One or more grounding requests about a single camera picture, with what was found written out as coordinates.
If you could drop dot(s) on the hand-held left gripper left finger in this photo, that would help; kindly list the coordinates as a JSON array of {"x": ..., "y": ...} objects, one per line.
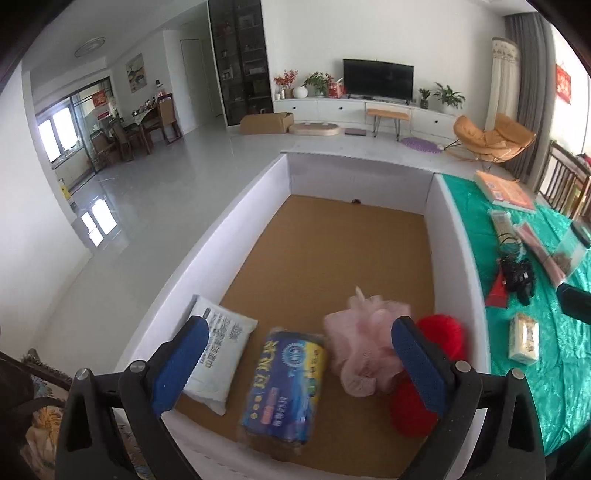
[{"x": 182, "y": 364}]

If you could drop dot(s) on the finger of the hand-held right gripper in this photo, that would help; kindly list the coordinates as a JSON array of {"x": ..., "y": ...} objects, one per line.
[{"x": 575, "y": 302}]

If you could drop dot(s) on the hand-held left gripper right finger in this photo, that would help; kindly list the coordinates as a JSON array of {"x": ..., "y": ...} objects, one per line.
[{"x": 418, "y": 364}]

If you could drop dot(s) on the red yarn ball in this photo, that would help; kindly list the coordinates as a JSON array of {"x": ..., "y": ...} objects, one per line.
[
  {"x": 443, "y": 334},
  {"x": 411, "y": 413}
]

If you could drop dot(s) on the white soft pouch packet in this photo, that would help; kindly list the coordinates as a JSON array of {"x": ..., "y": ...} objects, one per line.
[{"x": 221, "y": 355}]

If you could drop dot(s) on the pink mesh bath loofah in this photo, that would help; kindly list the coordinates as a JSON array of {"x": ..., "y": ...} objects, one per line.
[{"x": 364, "y": 350}]

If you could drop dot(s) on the blue garbage bag roll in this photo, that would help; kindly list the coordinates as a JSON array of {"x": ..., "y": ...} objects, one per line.
[{"x": 286, "y": 387}]

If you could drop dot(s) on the large white cardboard box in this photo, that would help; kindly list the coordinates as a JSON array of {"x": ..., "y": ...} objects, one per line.
[{"x": 332, "y": 249}]

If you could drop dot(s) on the clear jar black lid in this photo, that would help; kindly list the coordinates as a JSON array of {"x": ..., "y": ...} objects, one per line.
[{"x": 570, "y": 254}]

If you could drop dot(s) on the yellow tissue box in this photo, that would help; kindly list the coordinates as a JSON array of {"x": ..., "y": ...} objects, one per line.
[{"x": 524, "y": 339}]

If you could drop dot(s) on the pink striped plastic packet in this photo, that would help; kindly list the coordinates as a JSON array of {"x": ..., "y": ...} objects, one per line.
[{"x": 538, "y": 251}]

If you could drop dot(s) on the green patterned tablecloth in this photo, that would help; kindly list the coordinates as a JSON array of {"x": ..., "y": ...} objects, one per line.
[{"x": 558, "y": 378}]

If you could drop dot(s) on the red flat packet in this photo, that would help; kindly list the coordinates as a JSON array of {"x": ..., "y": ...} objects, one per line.
[{"x": 496, "y": 290}]

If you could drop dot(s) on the bag of wooden sticks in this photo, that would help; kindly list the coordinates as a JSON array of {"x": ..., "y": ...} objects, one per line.
[{"x": 502, "y": 226}]

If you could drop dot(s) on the dark wooden slatted chair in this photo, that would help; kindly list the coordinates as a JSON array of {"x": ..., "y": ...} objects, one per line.
[{"x": 561, "y": 180}]

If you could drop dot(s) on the orange book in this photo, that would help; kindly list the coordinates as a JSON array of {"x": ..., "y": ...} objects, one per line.
[{"x": 505, "y": 191}]

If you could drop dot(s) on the floral patterned cushion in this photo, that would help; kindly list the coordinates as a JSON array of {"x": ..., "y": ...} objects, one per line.
[{"x": 44, "y": 429}]

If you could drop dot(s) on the orange lounge chair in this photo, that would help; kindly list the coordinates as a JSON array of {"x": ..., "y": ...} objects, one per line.
[{"x": 494, "y": 138}]

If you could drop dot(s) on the grey curtain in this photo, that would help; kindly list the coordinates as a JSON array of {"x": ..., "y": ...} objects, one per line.
[{"x": 531, "y": 92}]

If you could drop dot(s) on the purple round mat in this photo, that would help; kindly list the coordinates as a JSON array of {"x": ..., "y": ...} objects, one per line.
[{"x": 419, "y": 144}]

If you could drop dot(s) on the standing air conditioner cloth cover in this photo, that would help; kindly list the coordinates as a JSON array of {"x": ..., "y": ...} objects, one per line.
[{"x": 503, "y": 83}]

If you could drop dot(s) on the wooden dining chair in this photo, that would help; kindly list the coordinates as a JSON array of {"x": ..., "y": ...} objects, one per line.
[
  {"x": 111, "y": 141},
  {"x": 167, "y": 117}
]

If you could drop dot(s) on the grey floor scale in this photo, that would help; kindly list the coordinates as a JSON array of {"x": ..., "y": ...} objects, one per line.
[{"x": 355, "y": 132}]

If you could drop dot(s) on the large leafy potted plant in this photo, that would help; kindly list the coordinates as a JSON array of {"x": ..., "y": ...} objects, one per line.
[{"x": 448, "y": 98}]

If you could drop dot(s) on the dining table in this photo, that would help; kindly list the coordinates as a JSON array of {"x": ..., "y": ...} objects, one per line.
[{"x": 141, "y": 127}]

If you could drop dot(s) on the wooden stool black legs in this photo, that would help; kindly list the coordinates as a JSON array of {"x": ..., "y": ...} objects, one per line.
[{"x": 388, "y": 113}]

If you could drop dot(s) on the small potted plant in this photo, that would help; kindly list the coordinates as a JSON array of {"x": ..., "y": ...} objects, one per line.
[{"x": 425, "y": 98}]

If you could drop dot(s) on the brown cardboard box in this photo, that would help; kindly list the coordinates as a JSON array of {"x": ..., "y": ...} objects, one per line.
[{"x": 265, "y": 123}]

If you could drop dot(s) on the beige oval board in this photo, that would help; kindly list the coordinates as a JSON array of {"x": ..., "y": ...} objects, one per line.
[{"x": 316, "y": 128}]

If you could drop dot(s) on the white tv cabinet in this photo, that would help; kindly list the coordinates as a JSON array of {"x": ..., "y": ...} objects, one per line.
[{"x": 323, "y": 108}]

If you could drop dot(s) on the white interior door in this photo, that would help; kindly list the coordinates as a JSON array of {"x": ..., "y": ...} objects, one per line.
[{"x": 196, "y": 83}]

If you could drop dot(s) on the red gift box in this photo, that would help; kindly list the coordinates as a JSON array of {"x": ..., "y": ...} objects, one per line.
[{"x": 336, "y": 88}]

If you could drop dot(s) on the black flat television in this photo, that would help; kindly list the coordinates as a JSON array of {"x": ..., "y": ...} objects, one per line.
[{"x": 378, "y": 78}]

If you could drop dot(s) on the white round vase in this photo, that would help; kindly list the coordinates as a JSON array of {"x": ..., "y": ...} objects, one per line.
[{"x": 300, "y": 92}]

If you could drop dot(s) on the bushy green potted plant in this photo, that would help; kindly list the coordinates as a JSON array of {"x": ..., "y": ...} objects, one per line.
[{"x": 317, "y": 83}]

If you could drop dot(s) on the red flower bouquet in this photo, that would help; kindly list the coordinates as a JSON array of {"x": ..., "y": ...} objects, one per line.
[{"x": 286, "y": 81}]

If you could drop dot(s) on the black glass display cabinet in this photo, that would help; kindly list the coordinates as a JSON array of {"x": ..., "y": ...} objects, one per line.
[{"x": 240, "y": 60}]

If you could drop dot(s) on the round ceiling lamp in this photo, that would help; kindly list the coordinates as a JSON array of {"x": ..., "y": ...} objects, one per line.
[{"x": 90, "y": 47}]

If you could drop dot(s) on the red wall calendar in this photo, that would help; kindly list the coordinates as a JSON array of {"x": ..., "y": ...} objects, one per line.
[{"x": 563, "y": 83}]

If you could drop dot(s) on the framed wall picture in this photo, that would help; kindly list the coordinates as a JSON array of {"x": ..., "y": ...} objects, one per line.
[{"x": 135, "y": 73}]

